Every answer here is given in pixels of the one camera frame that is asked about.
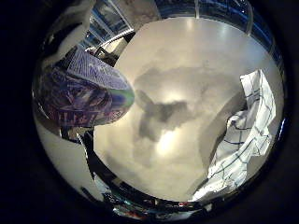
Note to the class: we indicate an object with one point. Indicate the white checked cloth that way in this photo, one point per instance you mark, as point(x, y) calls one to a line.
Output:
point(243, 140)

